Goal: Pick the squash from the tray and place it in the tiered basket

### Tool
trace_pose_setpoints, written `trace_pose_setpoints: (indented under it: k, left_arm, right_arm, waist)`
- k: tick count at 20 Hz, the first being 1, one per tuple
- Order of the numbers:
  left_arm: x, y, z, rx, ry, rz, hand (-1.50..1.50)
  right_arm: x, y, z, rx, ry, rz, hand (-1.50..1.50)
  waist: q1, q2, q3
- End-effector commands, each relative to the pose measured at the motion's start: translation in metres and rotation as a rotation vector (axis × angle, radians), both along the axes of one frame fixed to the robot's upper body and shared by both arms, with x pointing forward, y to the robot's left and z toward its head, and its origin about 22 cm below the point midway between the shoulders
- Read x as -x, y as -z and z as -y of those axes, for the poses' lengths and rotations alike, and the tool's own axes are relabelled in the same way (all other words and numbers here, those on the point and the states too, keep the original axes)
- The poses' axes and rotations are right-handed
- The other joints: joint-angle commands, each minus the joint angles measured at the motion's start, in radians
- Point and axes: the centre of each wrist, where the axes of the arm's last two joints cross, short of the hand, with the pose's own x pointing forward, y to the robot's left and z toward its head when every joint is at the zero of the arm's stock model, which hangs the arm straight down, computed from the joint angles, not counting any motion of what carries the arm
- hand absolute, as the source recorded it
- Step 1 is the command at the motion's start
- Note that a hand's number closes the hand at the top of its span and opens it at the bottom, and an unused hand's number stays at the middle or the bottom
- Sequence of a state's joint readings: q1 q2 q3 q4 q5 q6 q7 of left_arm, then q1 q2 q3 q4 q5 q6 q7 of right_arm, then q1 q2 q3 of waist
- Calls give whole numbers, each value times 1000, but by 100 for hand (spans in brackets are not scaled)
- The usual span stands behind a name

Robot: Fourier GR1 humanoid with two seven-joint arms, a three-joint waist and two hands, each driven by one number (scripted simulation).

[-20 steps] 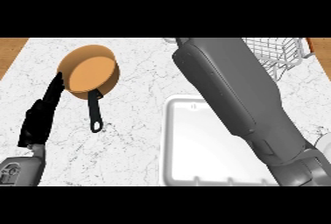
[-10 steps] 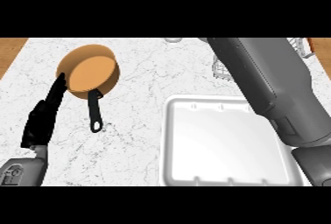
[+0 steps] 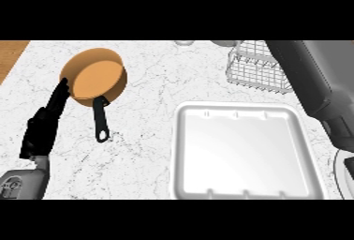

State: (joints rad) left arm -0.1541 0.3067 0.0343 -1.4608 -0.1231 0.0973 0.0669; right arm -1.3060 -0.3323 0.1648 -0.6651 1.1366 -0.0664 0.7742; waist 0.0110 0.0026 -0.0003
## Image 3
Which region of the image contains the white rectangular tray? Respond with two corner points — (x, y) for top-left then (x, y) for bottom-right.
(168, 100), (327, 201)

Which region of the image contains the white round plate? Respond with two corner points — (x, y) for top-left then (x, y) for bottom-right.
(332, 148), (354, 201)

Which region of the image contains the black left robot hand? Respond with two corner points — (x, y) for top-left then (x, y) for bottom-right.
(18, 77), (72, 160)

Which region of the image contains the white wire tiered basket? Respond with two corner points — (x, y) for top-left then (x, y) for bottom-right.
(224, 39), (296, 95)

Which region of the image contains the pale grey round object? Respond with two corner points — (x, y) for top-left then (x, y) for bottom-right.
(209, 39), (245, 49)

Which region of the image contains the orange pan with black handle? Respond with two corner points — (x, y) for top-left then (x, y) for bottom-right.
(58, 47), (130, 144)

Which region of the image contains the brown wooden panel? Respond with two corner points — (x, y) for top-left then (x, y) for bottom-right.
(0, 39), (32, 86)

